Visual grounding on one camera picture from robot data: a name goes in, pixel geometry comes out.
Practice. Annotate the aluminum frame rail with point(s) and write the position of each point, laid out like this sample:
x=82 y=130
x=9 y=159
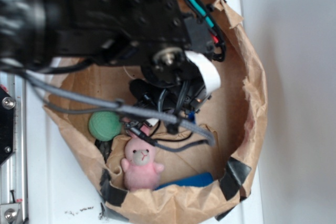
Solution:
x=14 y=192

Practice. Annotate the green round macaron toy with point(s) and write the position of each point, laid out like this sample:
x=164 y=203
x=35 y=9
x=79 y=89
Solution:
x=104 y=125

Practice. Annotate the pink plush bunny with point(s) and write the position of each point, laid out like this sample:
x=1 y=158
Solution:
x=140 y=169

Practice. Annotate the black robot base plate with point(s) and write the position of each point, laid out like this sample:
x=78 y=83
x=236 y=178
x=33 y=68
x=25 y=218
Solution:
x=7 y=125

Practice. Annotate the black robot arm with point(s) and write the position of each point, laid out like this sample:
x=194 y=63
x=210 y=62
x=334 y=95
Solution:
x=174 y=49

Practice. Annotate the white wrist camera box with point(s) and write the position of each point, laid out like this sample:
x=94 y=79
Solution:
x=207 y=70

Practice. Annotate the blue rectangular block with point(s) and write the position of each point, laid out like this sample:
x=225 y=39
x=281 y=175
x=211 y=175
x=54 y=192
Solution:
x=199 y=180

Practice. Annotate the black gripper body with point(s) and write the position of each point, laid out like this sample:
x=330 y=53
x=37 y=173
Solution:
x=184 y=100

